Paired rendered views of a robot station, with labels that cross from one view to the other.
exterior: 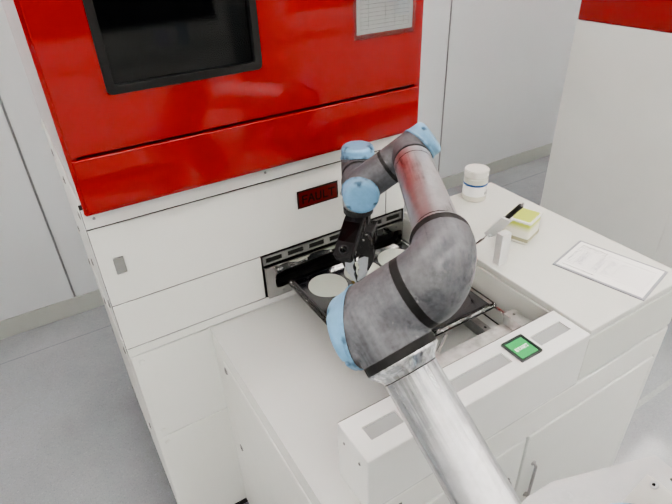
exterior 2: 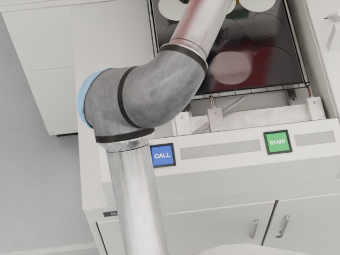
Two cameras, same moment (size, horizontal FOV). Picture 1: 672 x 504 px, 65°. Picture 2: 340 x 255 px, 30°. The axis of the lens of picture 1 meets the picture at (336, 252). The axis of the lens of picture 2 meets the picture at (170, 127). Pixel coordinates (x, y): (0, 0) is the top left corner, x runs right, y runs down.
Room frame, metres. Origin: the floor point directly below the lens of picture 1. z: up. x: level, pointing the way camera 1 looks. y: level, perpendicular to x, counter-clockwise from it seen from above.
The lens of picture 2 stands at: (0.07, -0.42, 2.23)
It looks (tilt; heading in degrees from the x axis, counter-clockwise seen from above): 61 degrees down; 25
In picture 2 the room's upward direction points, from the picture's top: 2 degrees counter-clockwise
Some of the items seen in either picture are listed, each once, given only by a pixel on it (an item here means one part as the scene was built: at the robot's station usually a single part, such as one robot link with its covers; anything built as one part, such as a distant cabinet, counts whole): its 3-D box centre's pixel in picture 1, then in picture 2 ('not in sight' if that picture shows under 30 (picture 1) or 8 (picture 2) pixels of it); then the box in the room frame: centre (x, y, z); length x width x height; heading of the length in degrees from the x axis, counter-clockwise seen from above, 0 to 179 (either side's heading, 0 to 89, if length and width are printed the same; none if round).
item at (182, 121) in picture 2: not in sight; (183, 129); (0.75, -0.14, 0.89); 0.08 x 0.03 x 0.03; 30
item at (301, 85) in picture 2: (435, 333); (235, 92); (0.89, -0.22, 0.90); 0.38 x 0.01 x 0.01; 120
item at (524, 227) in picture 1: (521, 225); not in sight; (1.18, -0.48, 1.00); 0.07 x 0.07 x 0.07; 48
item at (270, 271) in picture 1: (338, 257); not in sight; (1.22, -0.01, 0.89); 0.44 x 0.02 x 0.10; 120
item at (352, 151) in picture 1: (357, 168); not in sight; (1.10, -0.06, 1.21); 0.09 x 0.08 x 0.11; 179
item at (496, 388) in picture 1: (470, 400); (220, 163); (0.70, -0.25, 0.89); 0.55 x 0.09 x 0.14; 120
